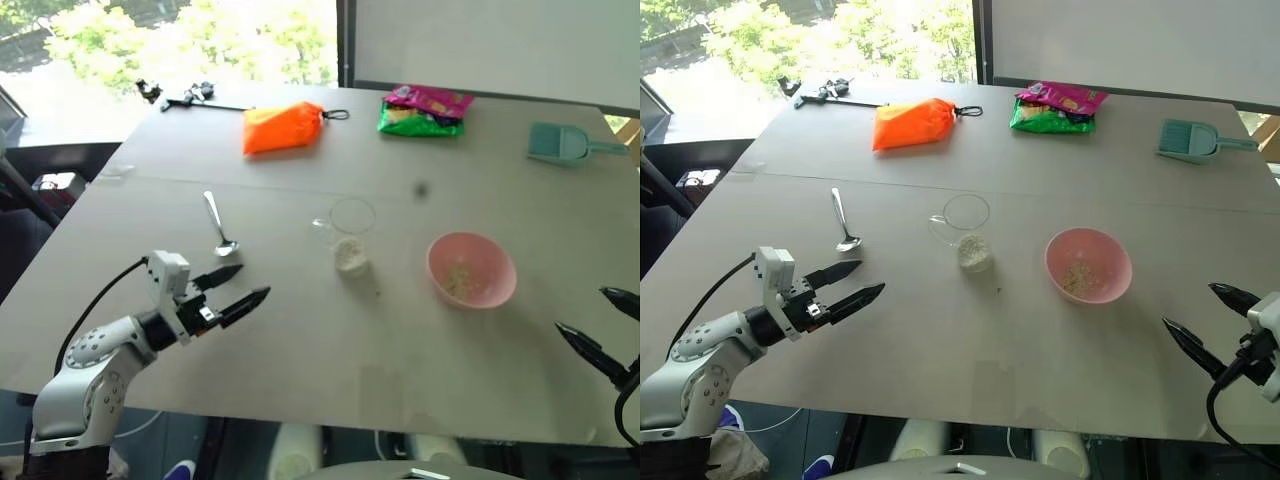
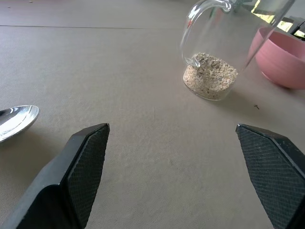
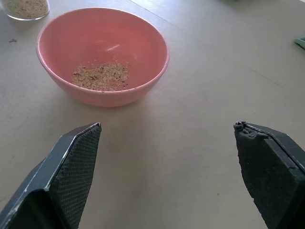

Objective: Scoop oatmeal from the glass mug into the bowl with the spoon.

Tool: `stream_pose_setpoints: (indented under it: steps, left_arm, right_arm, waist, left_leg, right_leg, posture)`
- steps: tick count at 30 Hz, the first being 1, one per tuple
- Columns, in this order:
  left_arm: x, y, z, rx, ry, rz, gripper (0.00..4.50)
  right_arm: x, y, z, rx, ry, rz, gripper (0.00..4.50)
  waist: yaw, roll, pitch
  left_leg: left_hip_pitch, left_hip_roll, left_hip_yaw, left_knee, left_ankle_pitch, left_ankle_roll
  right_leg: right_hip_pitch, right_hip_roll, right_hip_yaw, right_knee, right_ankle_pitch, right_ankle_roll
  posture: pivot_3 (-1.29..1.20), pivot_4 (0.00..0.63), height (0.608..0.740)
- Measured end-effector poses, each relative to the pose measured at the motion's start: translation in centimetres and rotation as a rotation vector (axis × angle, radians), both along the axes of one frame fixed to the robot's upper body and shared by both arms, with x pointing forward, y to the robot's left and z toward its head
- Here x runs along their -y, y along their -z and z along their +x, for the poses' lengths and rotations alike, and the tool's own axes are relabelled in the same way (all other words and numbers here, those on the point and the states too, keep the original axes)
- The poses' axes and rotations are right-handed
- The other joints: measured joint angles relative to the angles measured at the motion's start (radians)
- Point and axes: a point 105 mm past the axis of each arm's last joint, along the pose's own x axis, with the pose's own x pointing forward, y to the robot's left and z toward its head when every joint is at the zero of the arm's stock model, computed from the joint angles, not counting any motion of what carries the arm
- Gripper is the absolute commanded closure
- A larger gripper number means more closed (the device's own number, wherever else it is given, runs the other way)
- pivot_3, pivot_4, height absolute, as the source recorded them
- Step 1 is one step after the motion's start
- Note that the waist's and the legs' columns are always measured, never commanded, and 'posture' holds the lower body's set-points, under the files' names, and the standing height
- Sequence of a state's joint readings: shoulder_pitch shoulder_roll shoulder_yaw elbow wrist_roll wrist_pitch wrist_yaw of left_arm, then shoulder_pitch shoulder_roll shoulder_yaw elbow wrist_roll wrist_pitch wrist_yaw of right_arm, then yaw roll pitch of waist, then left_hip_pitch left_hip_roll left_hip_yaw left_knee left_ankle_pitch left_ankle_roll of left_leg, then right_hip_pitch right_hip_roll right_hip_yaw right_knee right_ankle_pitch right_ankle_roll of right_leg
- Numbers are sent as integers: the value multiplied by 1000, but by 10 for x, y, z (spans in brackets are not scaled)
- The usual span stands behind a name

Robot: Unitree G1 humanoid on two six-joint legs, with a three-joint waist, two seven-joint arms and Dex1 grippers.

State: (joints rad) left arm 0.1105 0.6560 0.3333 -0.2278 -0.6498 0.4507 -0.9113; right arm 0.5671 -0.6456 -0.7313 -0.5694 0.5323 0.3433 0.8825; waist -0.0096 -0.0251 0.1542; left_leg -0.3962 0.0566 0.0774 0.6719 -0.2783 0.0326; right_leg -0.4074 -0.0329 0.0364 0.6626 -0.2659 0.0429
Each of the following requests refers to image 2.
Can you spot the silver metal spoon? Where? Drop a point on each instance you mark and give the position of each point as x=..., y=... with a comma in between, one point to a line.
x=14, y=121

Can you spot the small dark crumb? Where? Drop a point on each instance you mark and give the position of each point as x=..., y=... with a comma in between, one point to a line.
x=257, y=106

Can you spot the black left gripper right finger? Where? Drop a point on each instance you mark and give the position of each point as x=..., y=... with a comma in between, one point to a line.
x=271, y=171

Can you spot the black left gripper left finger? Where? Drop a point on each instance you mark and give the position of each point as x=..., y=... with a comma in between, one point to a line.
x=71, y=181

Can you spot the pink plastic bowl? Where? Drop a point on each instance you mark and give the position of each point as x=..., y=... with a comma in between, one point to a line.
x=281, y=59

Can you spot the clear glass mug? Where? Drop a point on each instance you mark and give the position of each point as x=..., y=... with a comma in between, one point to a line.
x=214, y=35

